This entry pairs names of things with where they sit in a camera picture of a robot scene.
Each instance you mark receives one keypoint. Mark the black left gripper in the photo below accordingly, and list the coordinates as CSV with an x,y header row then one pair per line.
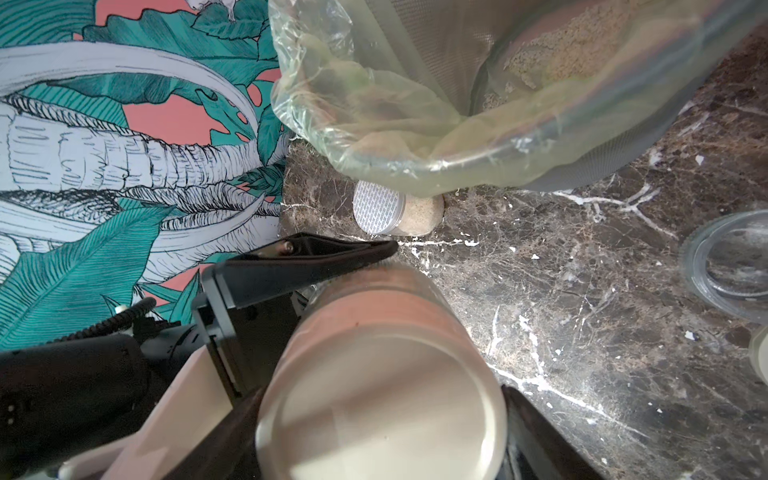
x,y
246,340

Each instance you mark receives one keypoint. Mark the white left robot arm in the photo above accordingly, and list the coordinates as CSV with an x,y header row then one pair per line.
x,y
136,398

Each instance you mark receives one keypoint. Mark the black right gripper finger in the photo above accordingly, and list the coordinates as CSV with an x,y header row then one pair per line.
x,y
535,449

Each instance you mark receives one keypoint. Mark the white bin with green bag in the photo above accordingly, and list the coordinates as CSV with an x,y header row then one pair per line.
x,y
425,97

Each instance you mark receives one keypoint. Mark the jar with patterned lid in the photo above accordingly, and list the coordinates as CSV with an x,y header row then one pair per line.
x,y
379,210

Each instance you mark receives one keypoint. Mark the rice jar with beige lid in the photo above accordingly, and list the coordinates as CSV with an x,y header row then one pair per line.
x,y
724,263

